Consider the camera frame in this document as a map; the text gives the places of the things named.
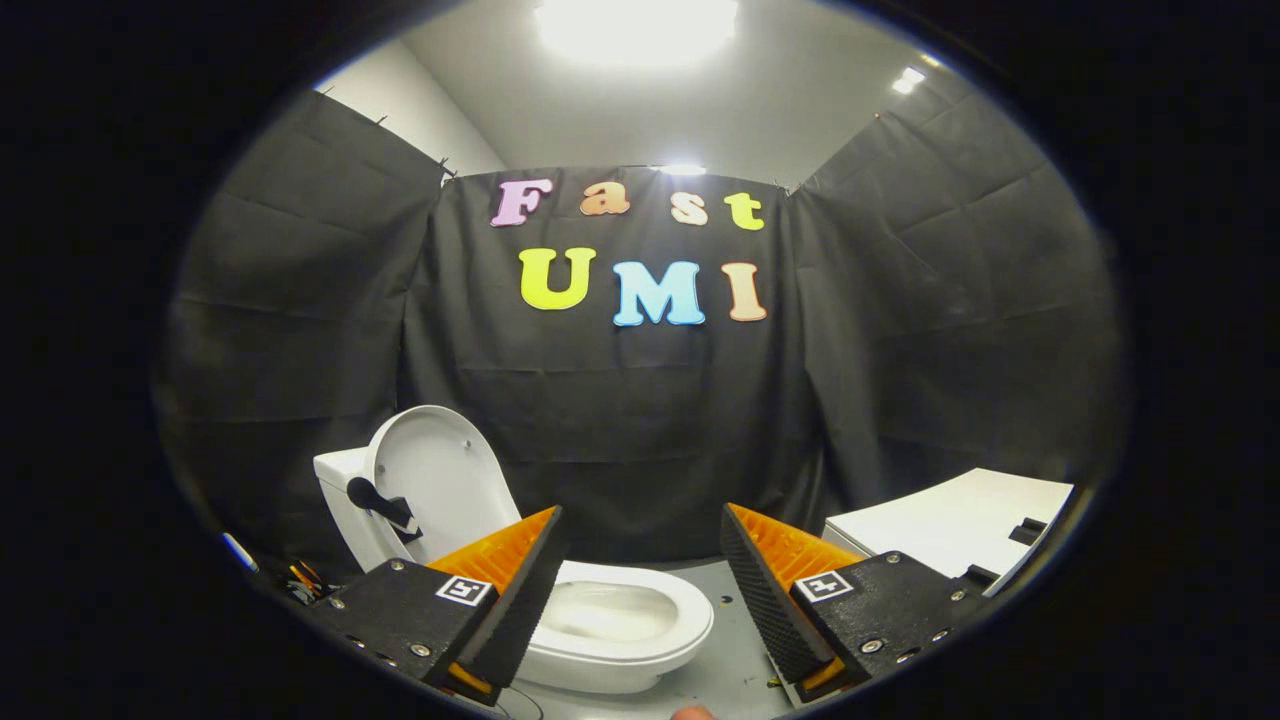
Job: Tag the black backdrop cloth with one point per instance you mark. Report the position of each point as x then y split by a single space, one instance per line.
620 420

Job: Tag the small orange black object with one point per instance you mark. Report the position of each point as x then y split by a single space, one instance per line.
303 580

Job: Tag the large ceiling light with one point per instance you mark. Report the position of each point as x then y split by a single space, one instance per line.
635 28

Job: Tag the white toilet lid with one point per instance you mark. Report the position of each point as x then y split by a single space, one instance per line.
445 455

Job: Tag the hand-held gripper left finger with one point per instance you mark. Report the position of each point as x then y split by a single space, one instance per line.
515 605

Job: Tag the white toilet bowl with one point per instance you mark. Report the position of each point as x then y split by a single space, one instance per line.
610 675

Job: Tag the small ceiling light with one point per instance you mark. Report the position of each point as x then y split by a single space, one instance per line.
908 80

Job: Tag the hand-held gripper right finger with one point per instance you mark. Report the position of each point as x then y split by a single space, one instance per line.
765 600

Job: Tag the white drawer cabinet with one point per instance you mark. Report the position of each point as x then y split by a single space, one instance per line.
950 515

